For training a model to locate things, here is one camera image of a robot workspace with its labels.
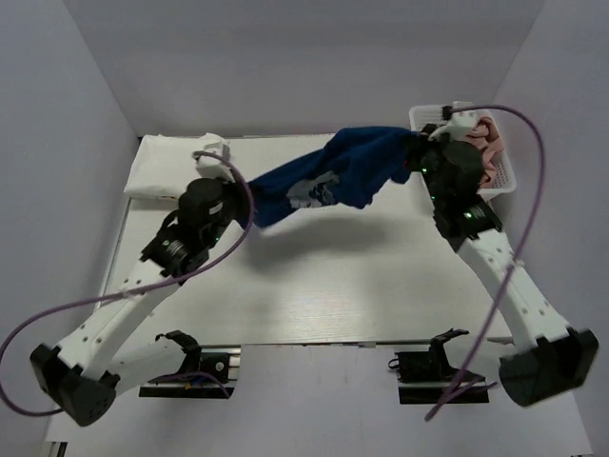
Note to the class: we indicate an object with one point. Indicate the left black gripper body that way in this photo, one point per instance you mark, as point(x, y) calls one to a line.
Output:
point(233, 204)

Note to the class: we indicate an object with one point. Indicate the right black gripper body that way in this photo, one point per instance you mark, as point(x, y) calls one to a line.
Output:
point(425, 158)

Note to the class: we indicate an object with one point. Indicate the pink t shirt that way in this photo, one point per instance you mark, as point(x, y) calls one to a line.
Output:
point(486, 138)

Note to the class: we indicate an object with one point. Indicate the blue t shirt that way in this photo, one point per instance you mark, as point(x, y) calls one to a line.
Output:
point(348, 170)

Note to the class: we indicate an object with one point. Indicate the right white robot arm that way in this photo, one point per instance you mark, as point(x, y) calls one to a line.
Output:
point(551, 357)

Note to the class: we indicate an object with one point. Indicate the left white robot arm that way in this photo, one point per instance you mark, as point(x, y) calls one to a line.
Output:
point(85, 372)

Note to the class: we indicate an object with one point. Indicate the folded white t shirt stack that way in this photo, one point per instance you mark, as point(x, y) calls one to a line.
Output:
point(164, 166)

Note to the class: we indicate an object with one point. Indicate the white plastic basket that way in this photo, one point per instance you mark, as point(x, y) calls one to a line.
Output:
point(505, 179)

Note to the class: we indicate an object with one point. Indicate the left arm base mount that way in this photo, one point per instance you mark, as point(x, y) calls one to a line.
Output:
point(205, 373)

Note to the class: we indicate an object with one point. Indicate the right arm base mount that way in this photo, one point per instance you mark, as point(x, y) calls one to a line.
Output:
point(423, 374)

